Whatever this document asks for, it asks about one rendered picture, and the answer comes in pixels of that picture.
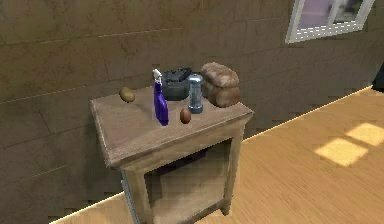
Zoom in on purple spray bottle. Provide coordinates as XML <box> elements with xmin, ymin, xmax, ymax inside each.
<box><xmin>152</xmin><ymin>68</ymin><xmax>170</xmax><ymax>127</ymax></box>

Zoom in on brown egg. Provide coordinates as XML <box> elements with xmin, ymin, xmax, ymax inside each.
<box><xmin>179</xmin><ymin>107</ymin><xmax>192</xmax><ymax>125</ymax></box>

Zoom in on clear glass salt shaker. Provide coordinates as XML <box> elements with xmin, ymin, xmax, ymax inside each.
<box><xmin>187</xmin><ymin>73</ymin><xmax>204</xmax><ymax>115</ymax></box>

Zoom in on black pot with lid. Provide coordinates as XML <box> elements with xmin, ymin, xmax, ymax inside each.
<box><xmin>160</xmin><ymin>67</ymin><xmax>193</xmax><ymax>102</ymax></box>

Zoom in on brown bread loaf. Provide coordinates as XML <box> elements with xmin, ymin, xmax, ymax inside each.
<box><xmin>199</xmin><ymin>62</ymin><xmax>242</xmax><ymax>109</ymax></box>

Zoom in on brown wooden side table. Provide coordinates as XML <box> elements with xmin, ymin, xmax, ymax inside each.
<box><xmin>89</xmin><ymin>85</ymin><xmax>255</xmax><ymax>224</ymax></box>

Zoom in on brown potato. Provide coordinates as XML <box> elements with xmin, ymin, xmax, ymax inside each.
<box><xmin>119</xmin><ymin>86</ymin><xmax>136</xmax><ymax>104</ymax></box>

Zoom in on white framed window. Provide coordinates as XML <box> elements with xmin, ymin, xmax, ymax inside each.
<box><xmin>285</xmin><ymin>0</ymin><xmax>376</xmax><ymax>44</ymax></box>

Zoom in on dark furniture piece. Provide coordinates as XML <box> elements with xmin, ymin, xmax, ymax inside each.
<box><xmin>371</xmin><ymin>62</ymin><xmax>384</xmax><ymax>93</ymax></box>

